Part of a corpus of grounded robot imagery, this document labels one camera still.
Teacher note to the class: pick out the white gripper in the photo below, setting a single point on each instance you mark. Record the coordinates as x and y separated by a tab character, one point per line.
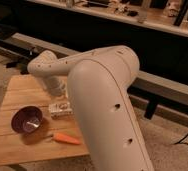
55	86

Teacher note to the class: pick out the white labelled bottle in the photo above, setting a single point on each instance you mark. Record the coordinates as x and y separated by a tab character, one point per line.
59	109

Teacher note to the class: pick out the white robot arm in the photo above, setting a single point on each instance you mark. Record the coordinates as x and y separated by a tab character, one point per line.
96	82

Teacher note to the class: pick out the purple bowl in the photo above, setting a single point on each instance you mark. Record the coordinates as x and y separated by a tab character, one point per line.
27	120

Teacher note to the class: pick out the orange carrot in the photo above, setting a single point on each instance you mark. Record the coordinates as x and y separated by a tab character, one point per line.
65	138

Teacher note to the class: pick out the long wooden shelf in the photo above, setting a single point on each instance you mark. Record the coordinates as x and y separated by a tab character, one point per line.
116	11

